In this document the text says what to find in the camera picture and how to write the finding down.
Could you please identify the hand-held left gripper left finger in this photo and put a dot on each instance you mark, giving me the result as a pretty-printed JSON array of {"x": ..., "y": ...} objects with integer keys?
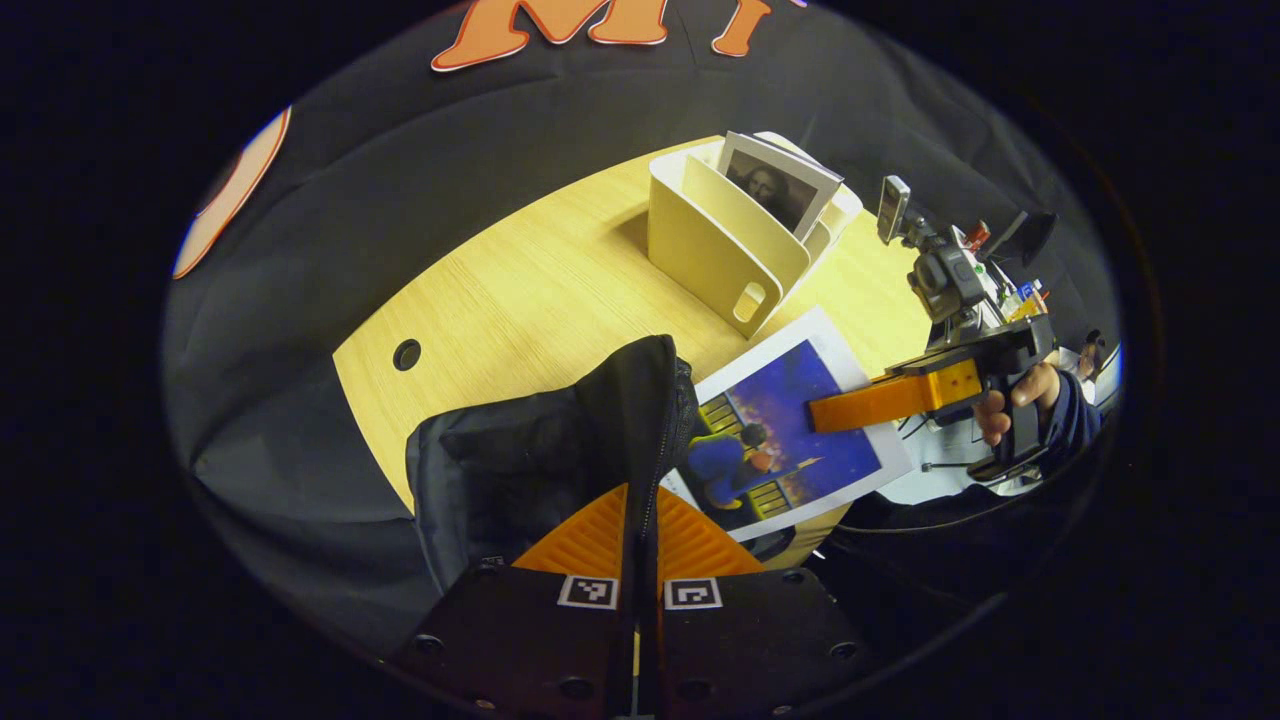
[{"x": 520, "y": 640}]

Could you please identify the black schoolbag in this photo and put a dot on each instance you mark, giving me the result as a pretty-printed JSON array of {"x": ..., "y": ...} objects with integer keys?
[{"x": 520, "y": 470}]

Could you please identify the portrait cover book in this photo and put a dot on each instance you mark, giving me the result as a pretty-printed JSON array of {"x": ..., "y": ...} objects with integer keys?
[{"x": 775, "y": 190}]

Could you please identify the blue cover book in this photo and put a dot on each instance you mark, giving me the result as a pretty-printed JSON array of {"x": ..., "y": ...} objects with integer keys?
[{"x": 790, "y": 400}]

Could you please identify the white bookshelf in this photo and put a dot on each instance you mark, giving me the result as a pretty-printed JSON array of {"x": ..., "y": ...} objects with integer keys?
[{"x": 710, "y": 250}]

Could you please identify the black backdrop cloth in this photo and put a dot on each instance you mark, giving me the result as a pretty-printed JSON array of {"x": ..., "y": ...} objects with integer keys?
[{"x": 420, "y": 190}]

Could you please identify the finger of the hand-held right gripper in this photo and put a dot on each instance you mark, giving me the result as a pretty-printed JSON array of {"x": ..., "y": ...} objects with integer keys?
[{"x": 880, "y": 400}]

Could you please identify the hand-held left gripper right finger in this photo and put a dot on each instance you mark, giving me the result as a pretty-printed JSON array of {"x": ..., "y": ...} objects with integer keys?
[{"x": 750, "y": 640}]

